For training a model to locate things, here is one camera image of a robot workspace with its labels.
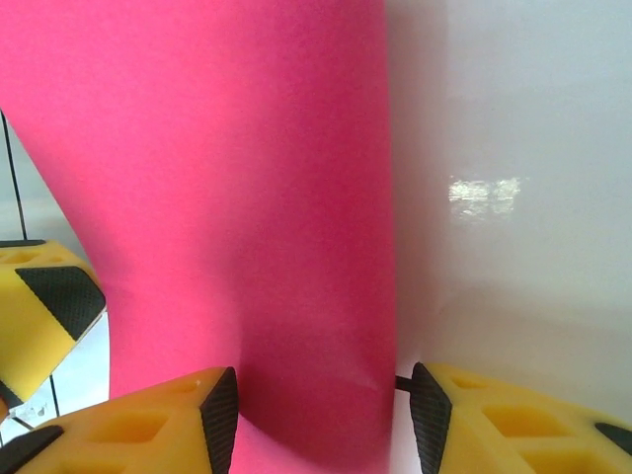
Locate magenta cloth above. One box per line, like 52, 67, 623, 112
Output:
0, 0, 399, 474

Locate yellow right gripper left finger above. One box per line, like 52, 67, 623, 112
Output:
0, 365, 242, 474

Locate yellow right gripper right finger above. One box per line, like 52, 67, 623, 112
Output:
409, 361, 632, 474

